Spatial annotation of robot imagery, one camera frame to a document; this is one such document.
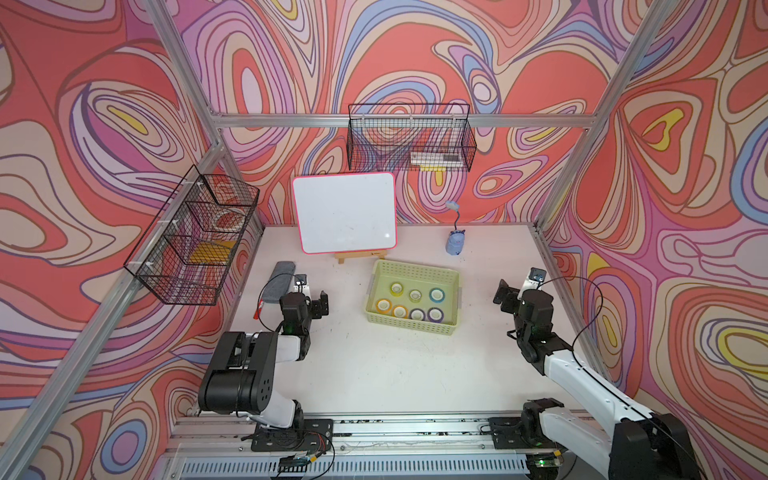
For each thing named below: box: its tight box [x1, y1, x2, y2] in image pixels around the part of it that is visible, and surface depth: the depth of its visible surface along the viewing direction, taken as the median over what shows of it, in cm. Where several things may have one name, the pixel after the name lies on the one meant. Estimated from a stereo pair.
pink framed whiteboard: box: [292, 172, 397, 264], surface depth 104 cm
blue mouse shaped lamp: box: [446, 200, 466, 256], surface depth 109 cm
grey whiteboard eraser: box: [262, 261, 296, 303], surface depth 104 cm
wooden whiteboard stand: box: [334, 250, 388, 264], surface depth 108 cm
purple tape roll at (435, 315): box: [427, 307, 444, 323], surface depth 95 cm
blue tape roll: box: [428, 287, 446, 303], surface depth 101 cm
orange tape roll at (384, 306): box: [376, 298, 393, 314], surface depth 98 cm
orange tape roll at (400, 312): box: [392, 305, 409, 320], surface depth 97 cm
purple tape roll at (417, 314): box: [409, 308, 426, 321], surface depth 96 cm
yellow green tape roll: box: [390, 282, 404, 297], surface depth 102 cm
